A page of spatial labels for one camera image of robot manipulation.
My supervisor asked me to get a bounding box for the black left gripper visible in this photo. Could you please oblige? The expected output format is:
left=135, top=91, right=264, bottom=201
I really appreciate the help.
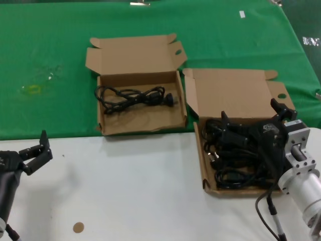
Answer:
left=0, top=130, right=54, bottom=177

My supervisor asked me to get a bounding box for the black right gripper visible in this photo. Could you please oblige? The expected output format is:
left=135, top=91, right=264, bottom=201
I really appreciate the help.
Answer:
left=220, top=98, right=298, bottom=162

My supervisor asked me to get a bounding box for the brown open cardboard box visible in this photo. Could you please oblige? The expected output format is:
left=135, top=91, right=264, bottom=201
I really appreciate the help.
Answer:
left=182, top=67, right=299, bottom=198
left=85, top=33, right=188, bottom=137

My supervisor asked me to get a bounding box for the round brown cardboard disc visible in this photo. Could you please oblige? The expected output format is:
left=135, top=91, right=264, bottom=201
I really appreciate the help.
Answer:
left=72, top=221, right=85, bottom=234

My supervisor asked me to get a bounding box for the green table cloth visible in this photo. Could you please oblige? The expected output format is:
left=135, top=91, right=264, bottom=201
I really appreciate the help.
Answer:
left=0, top=0, right=321, bottom=141

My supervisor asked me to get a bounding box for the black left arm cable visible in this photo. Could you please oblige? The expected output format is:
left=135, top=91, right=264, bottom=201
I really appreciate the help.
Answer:
left=4, top=222, right=21, bottom=241

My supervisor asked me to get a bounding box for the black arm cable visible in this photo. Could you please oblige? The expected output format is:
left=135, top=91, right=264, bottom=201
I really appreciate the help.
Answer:
left=4, top=222, right=21, bottom=241
left=255, top=182, right=288, bottom=241

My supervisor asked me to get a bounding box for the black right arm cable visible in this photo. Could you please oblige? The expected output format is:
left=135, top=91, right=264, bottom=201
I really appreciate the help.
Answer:
left=255, top=182, right=288, bottom=241

